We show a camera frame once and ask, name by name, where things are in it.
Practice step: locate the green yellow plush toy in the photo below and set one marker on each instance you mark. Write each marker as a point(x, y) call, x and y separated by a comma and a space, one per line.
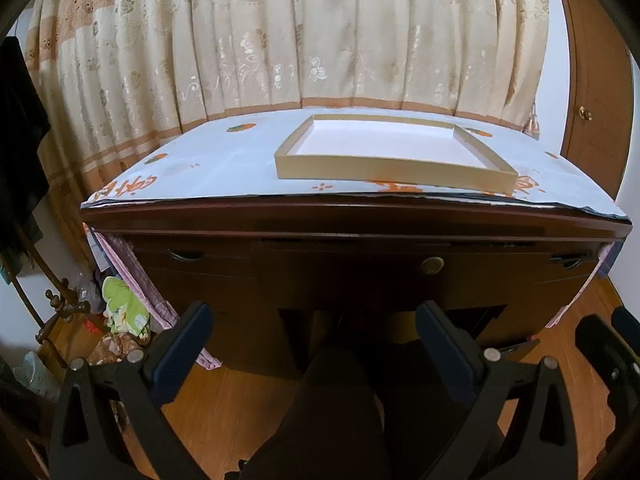
point(124, 312)

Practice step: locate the black coat on rack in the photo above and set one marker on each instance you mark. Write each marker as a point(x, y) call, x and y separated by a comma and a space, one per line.
point(24, 124)

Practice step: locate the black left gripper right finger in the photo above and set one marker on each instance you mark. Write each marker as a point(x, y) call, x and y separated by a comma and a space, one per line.
point(518, 424)

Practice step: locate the shallow gold cardboard tray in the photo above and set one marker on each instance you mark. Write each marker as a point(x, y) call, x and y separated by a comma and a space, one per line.
point(399, 150)

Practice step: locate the white orange-print table cover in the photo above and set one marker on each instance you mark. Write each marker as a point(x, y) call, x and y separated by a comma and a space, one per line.
point(234, 157)

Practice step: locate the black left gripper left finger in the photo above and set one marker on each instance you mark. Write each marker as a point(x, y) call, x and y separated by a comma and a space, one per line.
point(86, 442)

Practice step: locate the cream floral curtain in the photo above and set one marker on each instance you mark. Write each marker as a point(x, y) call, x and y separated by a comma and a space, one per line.
point(120, 77)

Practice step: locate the dark wooden dresser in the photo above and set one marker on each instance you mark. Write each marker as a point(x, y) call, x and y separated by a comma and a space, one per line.
point(269, 266)

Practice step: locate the wooden door with knob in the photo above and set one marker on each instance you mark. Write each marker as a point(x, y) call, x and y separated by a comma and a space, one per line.
point(601, 103)

